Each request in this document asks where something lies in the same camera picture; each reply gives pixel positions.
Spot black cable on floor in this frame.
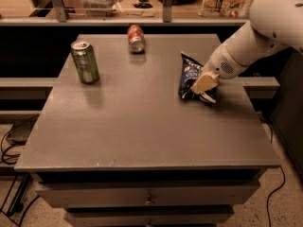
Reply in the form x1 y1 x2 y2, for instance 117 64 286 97
265 166 287 227

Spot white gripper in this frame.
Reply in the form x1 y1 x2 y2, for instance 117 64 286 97
190 44 247 95

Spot colourful snack bag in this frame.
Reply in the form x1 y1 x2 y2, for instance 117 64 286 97
198 0 253 18

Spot red soda can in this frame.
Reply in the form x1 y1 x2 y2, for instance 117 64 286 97
127 25 146 53

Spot grey drawer cabinet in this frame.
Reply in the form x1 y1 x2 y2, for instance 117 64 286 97
16 34 280 227

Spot blue chip bag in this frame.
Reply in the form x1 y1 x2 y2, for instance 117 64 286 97
178 52 217 104

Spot clear plastic container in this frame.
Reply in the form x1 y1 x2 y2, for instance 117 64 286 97
81 0 119 17

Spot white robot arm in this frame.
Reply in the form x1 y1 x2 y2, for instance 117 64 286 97
191 0 303 95

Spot black power adapter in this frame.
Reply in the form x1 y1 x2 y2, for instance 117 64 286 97
6 121 33 144

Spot green soda can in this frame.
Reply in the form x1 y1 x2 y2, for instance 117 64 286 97
71 40 99 84

